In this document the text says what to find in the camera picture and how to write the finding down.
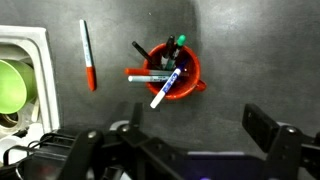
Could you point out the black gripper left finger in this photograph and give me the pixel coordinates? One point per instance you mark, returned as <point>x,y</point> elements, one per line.
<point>136,133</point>

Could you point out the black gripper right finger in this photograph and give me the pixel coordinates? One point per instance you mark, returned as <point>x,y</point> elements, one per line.
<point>263,130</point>

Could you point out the black lid marker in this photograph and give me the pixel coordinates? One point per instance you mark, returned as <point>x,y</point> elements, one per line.
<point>169,45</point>

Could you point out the blue label white marker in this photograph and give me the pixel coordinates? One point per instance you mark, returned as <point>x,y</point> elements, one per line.
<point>166,86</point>

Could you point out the red lid grey marker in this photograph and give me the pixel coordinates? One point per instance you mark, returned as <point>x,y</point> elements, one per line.
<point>136,71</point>

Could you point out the white marker red cap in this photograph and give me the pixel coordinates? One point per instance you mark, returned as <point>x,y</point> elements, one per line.
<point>87,50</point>

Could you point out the green lid marker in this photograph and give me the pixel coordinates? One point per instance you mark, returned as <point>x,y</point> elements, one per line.
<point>181,40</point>

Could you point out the thin black pen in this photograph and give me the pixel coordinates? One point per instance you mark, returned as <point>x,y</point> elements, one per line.
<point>141,50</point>

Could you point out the white mug black print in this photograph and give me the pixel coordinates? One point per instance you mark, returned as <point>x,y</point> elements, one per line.
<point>33,131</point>

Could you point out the steel sink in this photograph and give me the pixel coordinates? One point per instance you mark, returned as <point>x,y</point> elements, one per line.
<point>45,66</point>

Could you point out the green bowl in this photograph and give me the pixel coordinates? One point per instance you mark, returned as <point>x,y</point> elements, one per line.
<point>13,86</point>

